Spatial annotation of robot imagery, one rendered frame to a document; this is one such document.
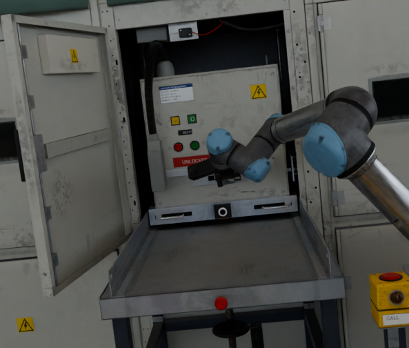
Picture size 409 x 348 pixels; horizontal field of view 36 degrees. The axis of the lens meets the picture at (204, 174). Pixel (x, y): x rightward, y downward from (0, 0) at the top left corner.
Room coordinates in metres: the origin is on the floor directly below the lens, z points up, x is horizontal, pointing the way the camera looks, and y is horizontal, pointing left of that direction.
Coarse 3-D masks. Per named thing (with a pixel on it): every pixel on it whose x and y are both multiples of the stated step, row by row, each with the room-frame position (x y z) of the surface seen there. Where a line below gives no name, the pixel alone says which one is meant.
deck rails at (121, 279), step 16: (304, 208) 2.01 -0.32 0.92; (144, 224) 2.14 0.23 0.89; (304, 224) 2.05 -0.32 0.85; (128, 240) 1.83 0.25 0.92; (144, 240) 2.08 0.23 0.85; (304, 240) 1.85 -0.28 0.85; (320, 240) 1.64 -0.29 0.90; (128, 256) 1.80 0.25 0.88; (144, 256) 1.88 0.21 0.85; (320, 256) 1.67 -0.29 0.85; (112, 272) 1.57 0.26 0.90; (128, 272) 1.72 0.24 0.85; (320, 272) 1.53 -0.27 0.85; (112, 288) 1.54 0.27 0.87; (128, 288) 1.58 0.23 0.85
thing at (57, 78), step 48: (48, 48) 1.78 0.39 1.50; (96, 48) 2.10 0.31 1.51; (48, 96) 1.80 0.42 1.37; (96, 96) 2.12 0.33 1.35; (48, 144) 1.72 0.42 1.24; (96, 144) 2.07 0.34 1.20; (48, 192) 1.72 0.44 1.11; (96, 192) 2.02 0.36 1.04; (48, 240) 1.63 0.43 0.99; (96, 240) 1.97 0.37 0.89; (48, 288) 1.61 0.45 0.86
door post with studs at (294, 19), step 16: (288, 16) 2.17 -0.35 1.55; (288, 32) 2.17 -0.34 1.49; (304, 32) 2.16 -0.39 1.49; (288, 48) 2.17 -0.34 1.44; (304, 48) 2.17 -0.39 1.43; (288, 64) 2.17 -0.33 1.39; (304, 64) 2.17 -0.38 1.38; (304, 80) 2.17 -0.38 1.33; (304, 96) 2.17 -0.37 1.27; (304, 160) 2.17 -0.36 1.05; (304, 176) 2.17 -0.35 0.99; (304, 192) 2.17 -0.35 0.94; (320, 208) 2.16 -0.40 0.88; (320, 224) 2.17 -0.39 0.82
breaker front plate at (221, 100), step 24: (216, 72) 2.23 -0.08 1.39; (240, 72) 2.22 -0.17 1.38; (264, 72) 2.22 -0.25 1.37; (144, 96) 2.24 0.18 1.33; (216, 96) 2.23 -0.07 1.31; (240, 96) 2.22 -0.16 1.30; (168, 120) 2.24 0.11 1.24; (216, 120) 2.23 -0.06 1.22; (240, 120) 2.22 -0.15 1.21; (264, 120) 2.22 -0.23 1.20; (168, 144) 2.24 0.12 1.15; (168, 168) 2.24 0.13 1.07; (168, 192) 2.24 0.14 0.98; (192, 192) 2.23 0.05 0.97; (216, 192) 2.23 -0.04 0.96; (240, 192) 2.22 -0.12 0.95; (264, 192) 2.22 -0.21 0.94
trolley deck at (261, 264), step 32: (256, 224) 2.14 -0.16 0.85; (288, 224) 2.09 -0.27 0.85; (160, 256) 1.87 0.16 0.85; (192, 256) 1.83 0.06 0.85; (224, 256) 1.79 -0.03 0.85; (256, 256) 1.75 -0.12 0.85; (288, 256) 1.72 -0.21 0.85; (160, 288) 1.56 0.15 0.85; (192, 288) 1.53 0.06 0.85; (224, 288) 1.51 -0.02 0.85; (256, 288) 1.50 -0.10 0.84; (288, 288) 1.50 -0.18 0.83; (320, 288) 1.49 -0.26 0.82
